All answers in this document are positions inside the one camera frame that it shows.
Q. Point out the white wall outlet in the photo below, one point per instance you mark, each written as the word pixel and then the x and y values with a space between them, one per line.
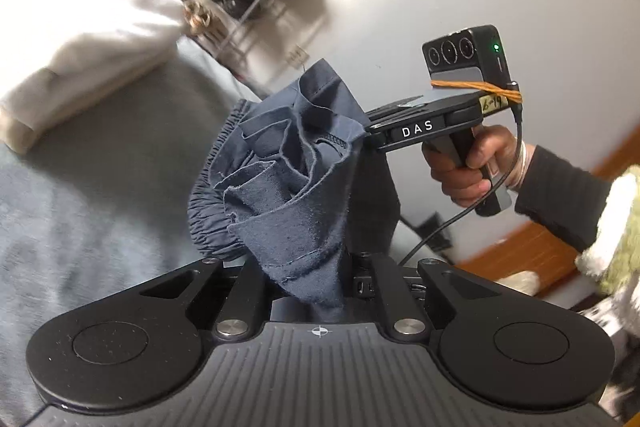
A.
pixel 298 55

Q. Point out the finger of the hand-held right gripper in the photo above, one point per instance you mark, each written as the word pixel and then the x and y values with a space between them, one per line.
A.
pixel 375 134

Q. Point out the orange rubber band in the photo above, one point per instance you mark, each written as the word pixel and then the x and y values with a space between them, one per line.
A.
pixel 470 86

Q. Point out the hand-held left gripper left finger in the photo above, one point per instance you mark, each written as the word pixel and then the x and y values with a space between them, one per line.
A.
pixel 247 294

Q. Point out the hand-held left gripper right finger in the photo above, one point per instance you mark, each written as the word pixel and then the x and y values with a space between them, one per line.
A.
pixel 387 294

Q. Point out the dark navy pants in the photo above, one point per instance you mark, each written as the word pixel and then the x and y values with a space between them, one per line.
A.
pixel 300 207

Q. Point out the folded beige cloth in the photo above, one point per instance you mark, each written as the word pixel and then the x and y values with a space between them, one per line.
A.
pixel 22 127

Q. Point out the person's right hand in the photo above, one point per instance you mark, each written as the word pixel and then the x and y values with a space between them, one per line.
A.
pixel 465 182

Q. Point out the grey bed blanket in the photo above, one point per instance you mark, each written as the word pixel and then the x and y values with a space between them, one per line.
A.
pixel 100 207

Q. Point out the fuzzy green white robe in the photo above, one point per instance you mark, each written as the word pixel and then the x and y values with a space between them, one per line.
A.
pixel 620 227

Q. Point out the folded white cloth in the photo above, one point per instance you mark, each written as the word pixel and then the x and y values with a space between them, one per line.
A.
pixel 75 22

